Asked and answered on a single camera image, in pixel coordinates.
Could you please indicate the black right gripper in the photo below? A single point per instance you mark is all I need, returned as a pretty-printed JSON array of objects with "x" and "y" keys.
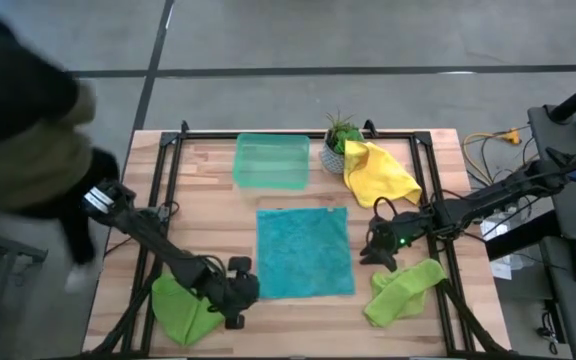
[{"x": 395, "y": 230}]

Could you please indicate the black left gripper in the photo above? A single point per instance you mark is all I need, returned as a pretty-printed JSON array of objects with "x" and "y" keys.
[{"x": 233, "y": 295}]

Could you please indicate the teal microfiber towel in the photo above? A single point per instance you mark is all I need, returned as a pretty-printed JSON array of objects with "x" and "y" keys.
[{"x": 303, "y": 255}]

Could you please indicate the translucent teal plastic bin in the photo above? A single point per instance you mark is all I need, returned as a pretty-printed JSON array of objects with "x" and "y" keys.
[{"x": 270, "y": 160}]

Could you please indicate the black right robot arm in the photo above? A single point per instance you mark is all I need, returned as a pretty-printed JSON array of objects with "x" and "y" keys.
[{"x": 493, "y": 200}]

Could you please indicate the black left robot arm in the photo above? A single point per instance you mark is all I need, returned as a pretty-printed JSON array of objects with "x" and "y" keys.
[{"x": 158, "y": 240}]

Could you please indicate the lime green microfiber towel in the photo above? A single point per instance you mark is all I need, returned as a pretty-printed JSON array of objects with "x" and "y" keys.
[{"x": 398, "y": 295}]

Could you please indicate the yellow microfiber towel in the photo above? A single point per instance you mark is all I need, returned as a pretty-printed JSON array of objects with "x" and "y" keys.
[{"x": 378, "y": 175}]

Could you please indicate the white box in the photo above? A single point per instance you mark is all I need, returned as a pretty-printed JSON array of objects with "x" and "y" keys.
[{"x": 495, "y": 230}]

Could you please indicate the plant in patterned pot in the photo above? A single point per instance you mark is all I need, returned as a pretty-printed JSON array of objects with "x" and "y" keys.
[{"x": 340, "y": 142}]

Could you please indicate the grey side desk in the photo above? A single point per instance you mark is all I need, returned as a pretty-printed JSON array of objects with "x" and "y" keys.
[{"x": 568, "y": 210}]

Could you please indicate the grey metal cart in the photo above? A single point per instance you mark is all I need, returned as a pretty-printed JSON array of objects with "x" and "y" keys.
[{"x": 18, "y": 252}]

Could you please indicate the person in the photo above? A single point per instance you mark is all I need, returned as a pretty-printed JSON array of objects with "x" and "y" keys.
[{"x": 18, "y": 150}]

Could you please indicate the black metal table frame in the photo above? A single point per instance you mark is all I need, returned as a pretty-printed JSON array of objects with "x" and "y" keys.
[{"x": 208, "y": 135}]

